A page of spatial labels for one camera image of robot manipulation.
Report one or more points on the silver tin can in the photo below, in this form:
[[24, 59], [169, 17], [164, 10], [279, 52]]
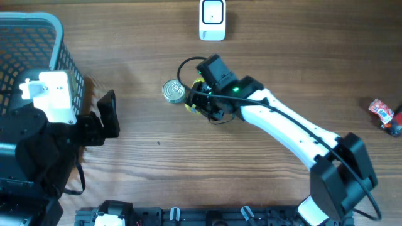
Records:
[[174, 92]]

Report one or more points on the grey plastic basket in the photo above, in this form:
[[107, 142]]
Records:
[[32, 43]]

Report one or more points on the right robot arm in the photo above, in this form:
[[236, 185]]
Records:
[[341, 173]]

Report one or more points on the yellow mentos bottle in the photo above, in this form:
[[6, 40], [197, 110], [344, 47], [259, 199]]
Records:
[[192, 108]]

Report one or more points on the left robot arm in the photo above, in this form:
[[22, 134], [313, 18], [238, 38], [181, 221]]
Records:
[[41, 140]]

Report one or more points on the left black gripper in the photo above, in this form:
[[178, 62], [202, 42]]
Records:
[[96, 134]]

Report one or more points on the white barcode scanner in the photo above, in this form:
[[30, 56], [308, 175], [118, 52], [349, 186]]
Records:
[[212, 20]]

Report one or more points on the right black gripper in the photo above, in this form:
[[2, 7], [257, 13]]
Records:
[[197, 99]]

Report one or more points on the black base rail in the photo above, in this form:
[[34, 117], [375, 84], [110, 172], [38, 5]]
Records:
[[112, 212]]

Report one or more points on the red tissue pack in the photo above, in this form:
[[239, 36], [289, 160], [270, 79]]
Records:
[[382, 110]]

